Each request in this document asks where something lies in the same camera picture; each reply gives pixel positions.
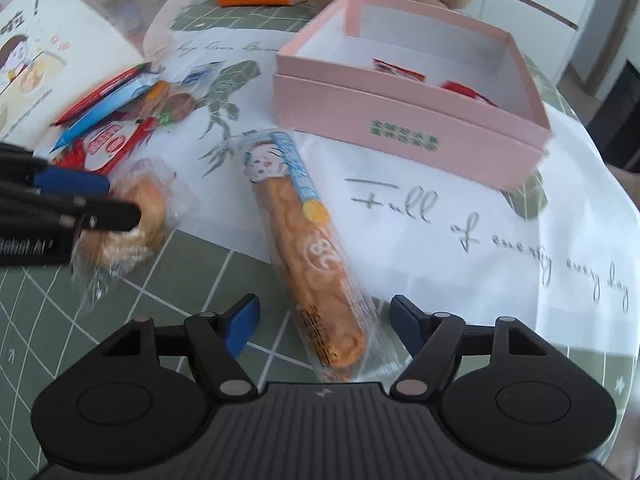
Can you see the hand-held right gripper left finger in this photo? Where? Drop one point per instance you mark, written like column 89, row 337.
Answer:
column 243, row 325

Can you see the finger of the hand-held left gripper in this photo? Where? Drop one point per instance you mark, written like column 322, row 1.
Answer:
column 112, row 215
column 75, row 181

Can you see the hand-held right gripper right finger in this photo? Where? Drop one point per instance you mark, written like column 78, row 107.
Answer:
column 406, row 325

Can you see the bread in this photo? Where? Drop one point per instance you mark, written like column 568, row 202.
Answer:
column 150, row 195

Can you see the red packet with white label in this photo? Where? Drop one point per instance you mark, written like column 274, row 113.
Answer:
column 107, row 149

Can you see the long red snack packet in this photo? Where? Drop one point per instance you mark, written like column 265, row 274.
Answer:
column 100, row 91

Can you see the long orange snack stick packet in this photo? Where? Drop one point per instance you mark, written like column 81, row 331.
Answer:
column 300, row 240

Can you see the pink cardboard box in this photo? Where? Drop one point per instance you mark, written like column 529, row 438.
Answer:
column 400, row 120

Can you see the blue snack packet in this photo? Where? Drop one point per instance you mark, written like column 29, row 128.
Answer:
column 102, row 109

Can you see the brown snack in clear wrapper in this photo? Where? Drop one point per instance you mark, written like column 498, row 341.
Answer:
column 176, row 105

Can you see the pale plastic bag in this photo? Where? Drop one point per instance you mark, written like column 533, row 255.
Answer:
column 162, row 25

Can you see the small red snack packet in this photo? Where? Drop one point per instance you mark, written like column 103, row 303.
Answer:
column 467, row 91
column 397, row 69

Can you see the black furniture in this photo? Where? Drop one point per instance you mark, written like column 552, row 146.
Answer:
column 617, row 110

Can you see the white cabinet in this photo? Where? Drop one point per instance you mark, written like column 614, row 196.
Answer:
column 525, row 10

